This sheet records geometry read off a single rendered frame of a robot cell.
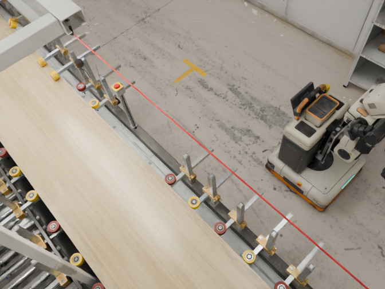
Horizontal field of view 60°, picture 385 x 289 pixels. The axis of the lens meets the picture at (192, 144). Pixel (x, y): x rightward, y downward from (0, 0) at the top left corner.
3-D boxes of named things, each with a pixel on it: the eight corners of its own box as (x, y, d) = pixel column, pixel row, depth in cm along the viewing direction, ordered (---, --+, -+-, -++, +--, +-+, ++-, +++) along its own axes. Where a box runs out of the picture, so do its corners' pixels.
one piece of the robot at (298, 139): (273, 164, 317) (285, 110, 247) (310, 129, 333) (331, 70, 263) (302, 187, 302) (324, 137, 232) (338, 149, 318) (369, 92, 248)
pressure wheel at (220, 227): (223, 240, 222) (223, 235, 212) (212, 235, 224) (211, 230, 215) (228, 229, 225) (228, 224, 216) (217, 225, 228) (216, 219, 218)
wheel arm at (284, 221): (288, 214, 226) (289, 212, 223) (292, 217, 225) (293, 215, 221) (244, 260, 214) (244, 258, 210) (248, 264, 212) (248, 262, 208)
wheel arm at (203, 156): (211, 148, 260) (210, 145, 257) (213, 151, 259) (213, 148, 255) (169, 185, 248) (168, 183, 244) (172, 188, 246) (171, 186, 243)
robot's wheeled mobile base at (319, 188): (263, 168, 331) (265, 156, 310) (303, 129, 349) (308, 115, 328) (320, 215, 301) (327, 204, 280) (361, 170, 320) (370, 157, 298)
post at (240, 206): (239, 226, 242) (240, 200, 202) (242, 229, 241) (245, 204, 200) (235, 229, 241) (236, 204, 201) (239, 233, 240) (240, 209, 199)
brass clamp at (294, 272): (290, 264, 212) (291, 262, 207) (308, 281, 206) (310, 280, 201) (284, 272, 210) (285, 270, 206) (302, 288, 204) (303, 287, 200)
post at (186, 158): (192, 182, 265) (185, 151, 225) (195, 185, 264) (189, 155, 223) (189, 185, 264) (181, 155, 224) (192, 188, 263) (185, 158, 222)
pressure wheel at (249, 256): (253, 268, 211) (254, 264, 201) (240, 265, 213) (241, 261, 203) (255, 256, 215) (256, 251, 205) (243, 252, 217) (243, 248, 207)
